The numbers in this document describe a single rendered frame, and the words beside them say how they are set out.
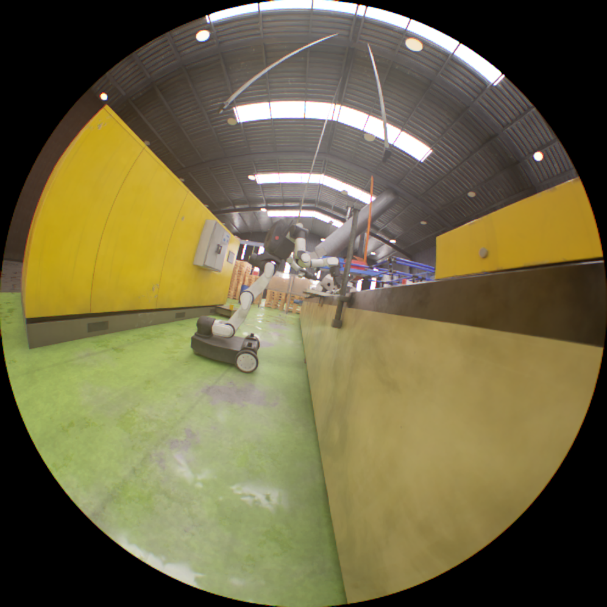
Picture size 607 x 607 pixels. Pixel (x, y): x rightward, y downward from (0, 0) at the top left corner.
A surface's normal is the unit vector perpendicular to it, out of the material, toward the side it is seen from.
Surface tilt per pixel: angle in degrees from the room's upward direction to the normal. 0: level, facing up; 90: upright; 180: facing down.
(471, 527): 90
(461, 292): 90
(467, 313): 90
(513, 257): 90
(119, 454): 0
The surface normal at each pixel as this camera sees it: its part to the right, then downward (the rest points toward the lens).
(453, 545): -0.98, -0.21
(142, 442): 0.21, -0.98
